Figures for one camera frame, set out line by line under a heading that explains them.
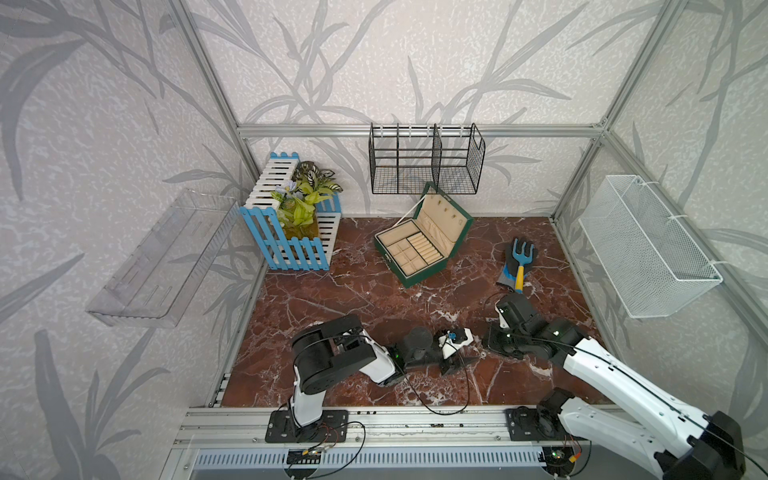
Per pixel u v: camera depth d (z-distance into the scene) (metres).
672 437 0.41
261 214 0.85
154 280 0.67
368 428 0.77
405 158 1.05
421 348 0.65
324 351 0.49
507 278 1.02
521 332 0.58
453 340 0.69
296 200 0.89
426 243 1.05
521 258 1.05
